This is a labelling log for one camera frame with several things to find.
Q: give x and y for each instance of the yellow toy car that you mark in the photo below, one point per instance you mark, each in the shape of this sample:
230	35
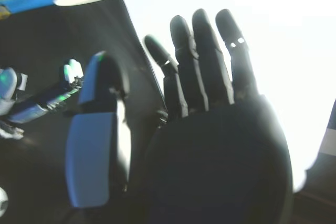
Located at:
4	11

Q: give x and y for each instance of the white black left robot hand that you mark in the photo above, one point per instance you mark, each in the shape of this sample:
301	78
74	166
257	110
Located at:
218	161

